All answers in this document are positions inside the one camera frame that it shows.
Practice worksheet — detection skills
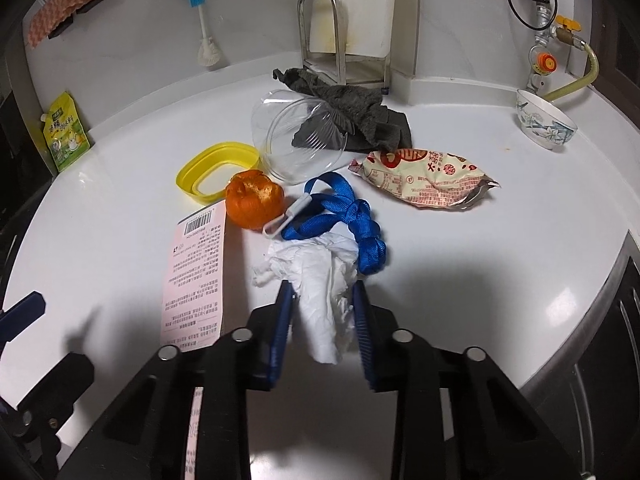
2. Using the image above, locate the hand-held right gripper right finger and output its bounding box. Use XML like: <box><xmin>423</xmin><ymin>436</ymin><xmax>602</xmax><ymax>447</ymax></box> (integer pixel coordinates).
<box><xmin>350</xmin><ymin>280</ymin><xmax>593</xmax><ymax>480</ymax></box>

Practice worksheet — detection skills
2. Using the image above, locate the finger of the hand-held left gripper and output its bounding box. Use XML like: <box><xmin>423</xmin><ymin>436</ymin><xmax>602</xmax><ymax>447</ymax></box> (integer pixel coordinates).
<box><xmin>0</xmin><ymin>352</ymin><xmax>96</xmax><ymax>466</ymax></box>
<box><xmin>0</xmin><ymin>290</ymin><xmax>47</xmax><ymax>343</ymax></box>

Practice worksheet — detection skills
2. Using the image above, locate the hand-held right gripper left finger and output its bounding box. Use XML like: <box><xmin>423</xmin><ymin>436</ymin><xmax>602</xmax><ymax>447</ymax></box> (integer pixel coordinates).
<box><xmin>60</xmin><ymin>280</ymin><xmax>298</xmax><ymax>480</ymax></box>

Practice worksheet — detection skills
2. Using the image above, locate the white tissue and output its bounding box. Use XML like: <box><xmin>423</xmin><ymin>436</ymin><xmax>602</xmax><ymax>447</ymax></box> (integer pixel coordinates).
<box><xmin>252</xmin><ymin>232</ymin><xmax>361</xmax><ymax>365</ymax></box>

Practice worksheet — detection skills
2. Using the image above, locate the blue woven strap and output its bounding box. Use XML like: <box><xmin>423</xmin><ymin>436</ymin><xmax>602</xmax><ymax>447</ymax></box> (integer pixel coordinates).
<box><xmin>281</xmin><ymin>171</ymin><xmax>387</xmax><ymax>275</ymax></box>

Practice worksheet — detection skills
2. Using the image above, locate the pink printed paper label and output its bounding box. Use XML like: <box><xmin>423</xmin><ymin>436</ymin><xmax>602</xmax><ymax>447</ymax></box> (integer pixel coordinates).
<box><xmin>159</xmin><ymin>200</ymin><xmax>230</xmax><ymax>480</ymax></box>

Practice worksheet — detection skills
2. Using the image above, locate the white plastic clip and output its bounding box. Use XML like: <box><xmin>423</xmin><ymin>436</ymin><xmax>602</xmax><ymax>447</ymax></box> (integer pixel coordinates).
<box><xmin>262</xmin><ymin>195</ymin><xmax>313</xmax><ymax>237</ymax></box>

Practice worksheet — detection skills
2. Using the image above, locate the orange tangerine peel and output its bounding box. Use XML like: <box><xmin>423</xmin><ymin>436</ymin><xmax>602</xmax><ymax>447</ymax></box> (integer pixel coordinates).
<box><xmin>225</xmin><ymin>170</ymin><xmax>285</xmax><ymax>231</ymax></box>

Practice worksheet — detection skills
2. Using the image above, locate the printed snack packet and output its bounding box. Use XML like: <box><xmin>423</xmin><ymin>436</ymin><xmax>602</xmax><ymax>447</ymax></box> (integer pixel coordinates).
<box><xmin>348</xmin><ymin>148</ymin><xmax>501</xmax><ymax>211</ymax></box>

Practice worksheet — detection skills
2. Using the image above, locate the yellow plastic lid ring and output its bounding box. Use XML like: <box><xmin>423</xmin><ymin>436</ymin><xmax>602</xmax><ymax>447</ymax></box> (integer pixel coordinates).
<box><xmin>176</xmin><ymin>143</ymin><xmax>261</xmax><ymax>205</ymax></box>

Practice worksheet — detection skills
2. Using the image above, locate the clear plastic cup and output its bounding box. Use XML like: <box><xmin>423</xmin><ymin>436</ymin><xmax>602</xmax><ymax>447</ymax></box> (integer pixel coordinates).
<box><xmin>251</xmin><ymin>89</ymin><xmax>351</xmax><ymax>185</ymax></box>

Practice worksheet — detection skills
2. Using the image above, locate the dark grey cloth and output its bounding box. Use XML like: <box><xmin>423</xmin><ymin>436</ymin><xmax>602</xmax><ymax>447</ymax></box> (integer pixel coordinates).
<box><xmin>272</xmin><ymin>67</ymin><xmax>413</xmax><ymax>153</ymax></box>

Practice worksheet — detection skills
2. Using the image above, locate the black range hood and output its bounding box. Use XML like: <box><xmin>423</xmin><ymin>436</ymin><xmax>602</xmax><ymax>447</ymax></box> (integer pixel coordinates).
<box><xmin>0</xmin><ymin>35</ymin><xmax>56</xmax><ymax>281</ymax></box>

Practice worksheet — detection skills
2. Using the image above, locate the green stand-up pouch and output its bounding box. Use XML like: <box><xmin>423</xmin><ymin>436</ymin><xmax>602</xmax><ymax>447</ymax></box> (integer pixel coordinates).
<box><xmin>40</xmin><ymin>91</ymin><xmax>92</xmax><ymax>173</ymax></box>

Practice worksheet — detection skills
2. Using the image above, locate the white floral bowl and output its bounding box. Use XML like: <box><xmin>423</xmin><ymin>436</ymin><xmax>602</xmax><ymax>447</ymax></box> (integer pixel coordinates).
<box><xmin>516</xmin><ymin>88</ymin><xmax>578</xmax><ymax>152</ymax></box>

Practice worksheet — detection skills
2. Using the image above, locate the metal cutting board rack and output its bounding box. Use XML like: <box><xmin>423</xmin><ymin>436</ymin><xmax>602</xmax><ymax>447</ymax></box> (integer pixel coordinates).
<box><xmin>297</xmin><ymin>0</ymin><xmax>393</xmax><ymax>93</ymax></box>

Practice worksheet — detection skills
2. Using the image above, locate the orange wavy sponge cloth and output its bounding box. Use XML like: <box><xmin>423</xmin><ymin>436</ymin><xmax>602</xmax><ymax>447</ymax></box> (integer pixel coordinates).
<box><xmin>26</xmin><ymin>0</ymin><xmax>99</xmax><ymax>50</ymax></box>

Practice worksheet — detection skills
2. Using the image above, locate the white cutting board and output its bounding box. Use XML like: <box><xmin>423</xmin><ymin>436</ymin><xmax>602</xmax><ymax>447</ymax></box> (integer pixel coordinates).
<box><xmin>307</xmin><ymin>0</ymin><xmax>418</xmax><ymax>78</ymax></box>

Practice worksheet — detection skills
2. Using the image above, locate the brass gas valve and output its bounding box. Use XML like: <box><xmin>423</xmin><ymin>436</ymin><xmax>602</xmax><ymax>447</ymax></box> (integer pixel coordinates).
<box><xmin>530</xmin><ymin>15</ymin><xmax>583</xmax><ymax>91</ymax></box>

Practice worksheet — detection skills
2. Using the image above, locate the blue-handled white brush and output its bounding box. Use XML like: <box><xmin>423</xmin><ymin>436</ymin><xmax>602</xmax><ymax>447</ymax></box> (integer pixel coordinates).
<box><xmin>189</xmin><ymin>0</ymin><xmax>224</xmax><ymax>68</ymax></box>

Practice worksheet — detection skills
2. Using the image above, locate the yellow-green gas hose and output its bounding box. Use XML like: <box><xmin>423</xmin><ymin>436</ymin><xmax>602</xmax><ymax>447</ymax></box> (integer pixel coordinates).
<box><xmin>542</xmin><ymin>42</ymin><xmax>600</xmax><ymax>103</ymax></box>

